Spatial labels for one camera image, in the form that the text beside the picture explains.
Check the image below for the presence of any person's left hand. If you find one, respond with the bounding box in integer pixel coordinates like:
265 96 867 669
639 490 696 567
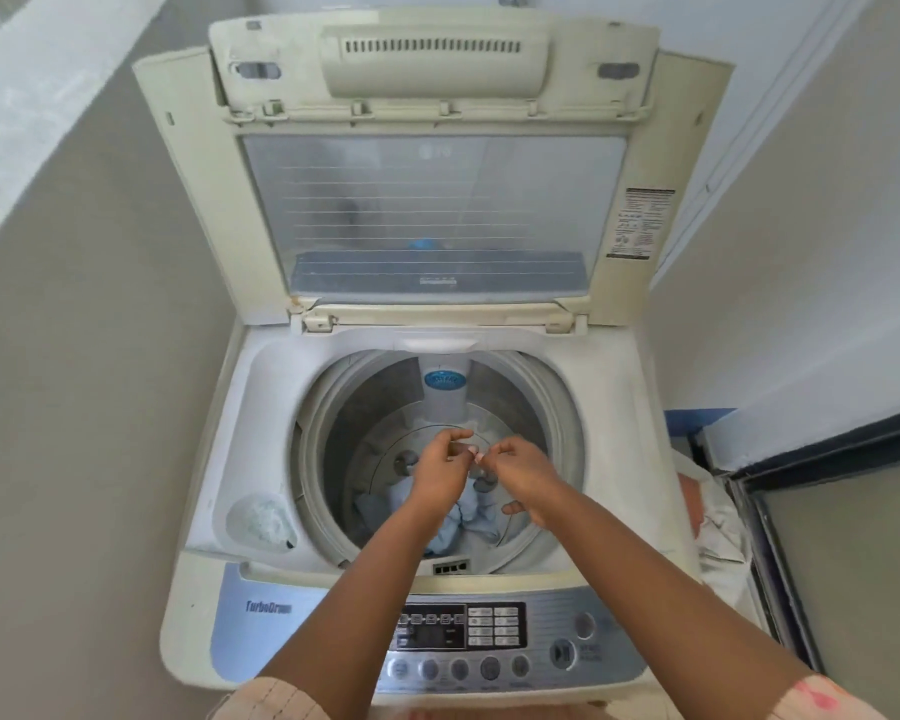
407 429 478 518

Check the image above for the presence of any grey stone ledge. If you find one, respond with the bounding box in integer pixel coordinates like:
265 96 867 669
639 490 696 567
0 0 174 263

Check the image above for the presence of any person's right hand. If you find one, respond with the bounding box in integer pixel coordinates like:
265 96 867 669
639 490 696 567
476 435 571 530

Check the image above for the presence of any person's right forearm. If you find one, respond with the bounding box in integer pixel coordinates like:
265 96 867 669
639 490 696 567
539 486 823 720

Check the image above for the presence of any cream washing machine lid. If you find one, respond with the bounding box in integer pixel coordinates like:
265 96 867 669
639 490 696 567
131 6 736 338

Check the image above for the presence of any person's left forearm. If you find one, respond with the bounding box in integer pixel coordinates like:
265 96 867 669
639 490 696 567
258 498 466 720

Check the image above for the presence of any light blue clothes item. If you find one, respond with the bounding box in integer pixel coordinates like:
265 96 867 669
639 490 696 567
352 483 508 556

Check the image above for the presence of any cream blue washing machine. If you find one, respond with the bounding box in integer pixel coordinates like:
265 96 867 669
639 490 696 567
131 6 736 720

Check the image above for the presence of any blue tape strip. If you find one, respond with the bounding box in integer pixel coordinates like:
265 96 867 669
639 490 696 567
663 408 736 443

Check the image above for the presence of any orange white clothes item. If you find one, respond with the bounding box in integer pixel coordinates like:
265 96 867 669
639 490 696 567
674 453 759 616

